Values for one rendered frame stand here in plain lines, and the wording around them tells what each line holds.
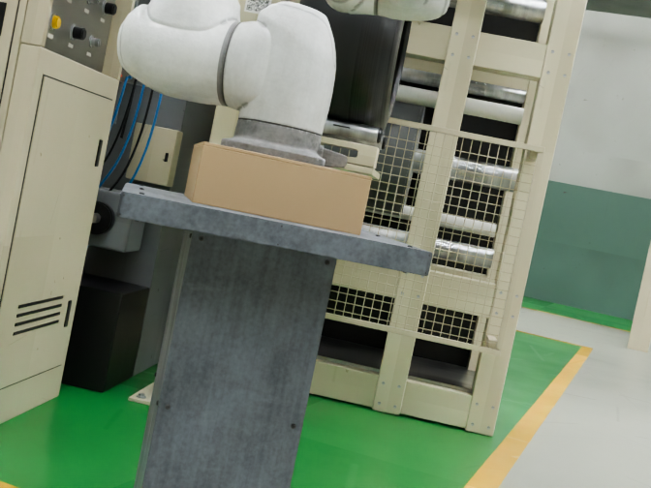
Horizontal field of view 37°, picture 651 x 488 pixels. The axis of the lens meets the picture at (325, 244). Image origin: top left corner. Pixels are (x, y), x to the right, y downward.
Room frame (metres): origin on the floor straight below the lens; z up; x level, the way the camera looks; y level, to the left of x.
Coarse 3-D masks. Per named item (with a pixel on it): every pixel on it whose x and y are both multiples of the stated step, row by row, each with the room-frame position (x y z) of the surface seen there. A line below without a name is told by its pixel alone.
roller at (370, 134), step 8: (328, 120) 2.76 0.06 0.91; (336, 120) 2.77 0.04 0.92; (328, 128) 2.76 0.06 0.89; (336, 128) 2.76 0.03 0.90; (344, 128) 2.75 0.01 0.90; (352, 128) 2.75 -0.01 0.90; (360, 128) 2.75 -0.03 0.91; (368, 128) 2.75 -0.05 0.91; (376, 128) 2.75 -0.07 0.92; (344, 136) 2.77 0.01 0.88; (352, 136) 2.76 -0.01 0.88; (360, 136) 2.75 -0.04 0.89; (368, 136) 2.75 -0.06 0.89; (376, 136) 2.75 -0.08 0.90
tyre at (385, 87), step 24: (312, 0) 2.66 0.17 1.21; (336, 24) 2.64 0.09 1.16; (360, 24) 2.64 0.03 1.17; (384, 24) 2.64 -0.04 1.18; (408, 24) 3.07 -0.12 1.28; (336, 48) 2.65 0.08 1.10; (360, 48) 2.64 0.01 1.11; (384, 48) 2.65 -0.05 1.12; (336, 72) 2.67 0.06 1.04; (360, 72) 2.66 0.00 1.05; (384, 72) 2.68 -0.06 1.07; (336, 96) 2.71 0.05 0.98; (360, 96) 2.70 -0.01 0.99; (384, 96) 2.72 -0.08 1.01; (360, 120) 2.77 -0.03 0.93; (384, 120) 2.83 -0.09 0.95
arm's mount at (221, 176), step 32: (192, 160) 1.83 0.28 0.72; (224, 160) 1.60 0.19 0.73; (256, 160) 1.61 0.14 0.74; (288, 160) 1.62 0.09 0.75; (192, 192) 1.63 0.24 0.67; (224, 192) 1.60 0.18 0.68; (256, 192) 1.61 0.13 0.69; (288, 192) 1.62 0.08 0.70; (320, 192) 1.63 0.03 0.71; (352, 192) 1.65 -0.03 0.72; (320, 224) 1.64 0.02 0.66; (352, 224) 1.65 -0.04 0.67
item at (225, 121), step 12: (240, 0) 2.87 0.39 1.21; (276, 0) 2.86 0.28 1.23; (288, 0) 2.96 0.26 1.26; (240, 12) 2.87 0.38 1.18; (216, 108) 2.87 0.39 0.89; (228, 108) 2.87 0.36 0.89; (216, 120) 2.87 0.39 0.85; (228, 120) 2.87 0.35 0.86; (216, 132) 2.87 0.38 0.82; (228, 132) 2.87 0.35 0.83
